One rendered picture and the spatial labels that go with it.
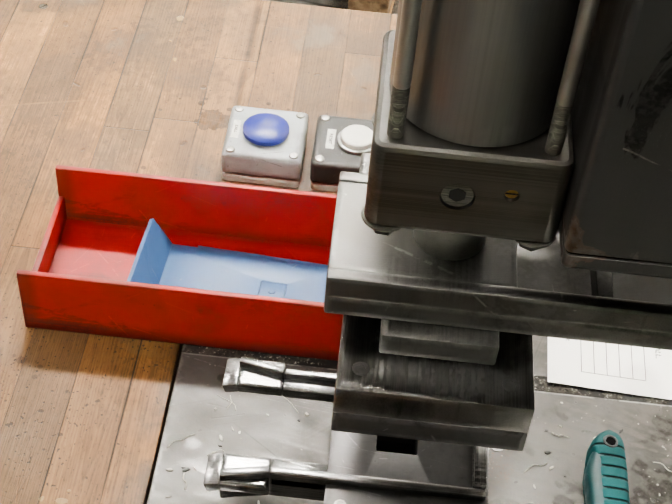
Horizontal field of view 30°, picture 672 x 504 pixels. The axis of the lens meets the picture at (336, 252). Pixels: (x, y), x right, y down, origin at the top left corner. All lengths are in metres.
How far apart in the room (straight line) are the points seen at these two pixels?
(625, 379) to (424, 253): 0.37
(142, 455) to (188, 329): 0.11
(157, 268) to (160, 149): 0.16
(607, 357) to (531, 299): 0.37
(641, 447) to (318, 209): 0.31
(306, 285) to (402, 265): 0.36
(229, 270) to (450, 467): 0.29
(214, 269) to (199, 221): 0.05
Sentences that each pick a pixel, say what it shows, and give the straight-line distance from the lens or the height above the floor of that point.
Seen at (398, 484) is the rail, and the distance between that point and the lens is 0.78.
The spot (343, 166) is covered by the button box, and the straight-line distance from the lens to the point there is 1.06.
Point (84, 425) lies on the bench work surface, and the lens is 0.92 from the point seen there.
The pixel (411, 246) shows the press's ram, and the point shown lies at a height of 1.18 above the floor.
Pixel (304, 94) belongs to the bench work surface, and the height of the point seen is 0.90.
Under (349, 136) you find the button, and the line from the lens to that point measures 1.07.
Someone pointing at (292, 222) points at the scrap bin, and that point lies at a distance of 1.01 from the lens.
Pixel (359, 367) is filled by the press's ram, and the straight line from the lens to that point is 0.64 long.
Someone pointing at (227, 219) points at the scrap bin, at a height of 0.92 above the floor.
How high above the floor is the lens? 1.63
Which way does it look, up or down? 46 degrees down
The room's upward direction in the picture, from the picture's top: 5 degrees clockwise
